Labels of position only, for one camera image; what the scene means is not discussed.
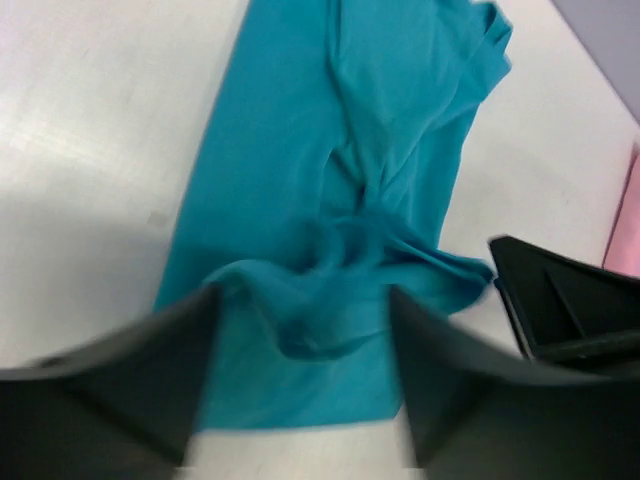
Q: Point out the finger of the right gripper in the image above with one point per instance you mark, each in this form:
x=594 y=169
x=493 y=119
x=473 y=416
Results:
x=565 y=311

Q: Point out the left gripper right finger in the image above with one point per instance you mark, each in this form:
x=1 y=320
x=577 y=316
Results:
x=476 y=412

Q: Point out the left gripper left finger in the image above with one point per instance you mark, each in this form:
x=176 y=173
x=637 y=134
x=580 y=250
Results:
x=121 y=407

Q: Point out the teal t-shirt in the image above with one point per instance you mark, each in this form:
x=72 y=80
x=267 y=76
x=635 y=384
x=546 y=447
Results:
x=323 y=179

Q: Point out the folded pink t-shirt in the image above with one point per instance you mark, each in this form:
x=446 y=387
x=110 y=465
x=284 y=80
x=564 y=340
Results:
x=622 y=252

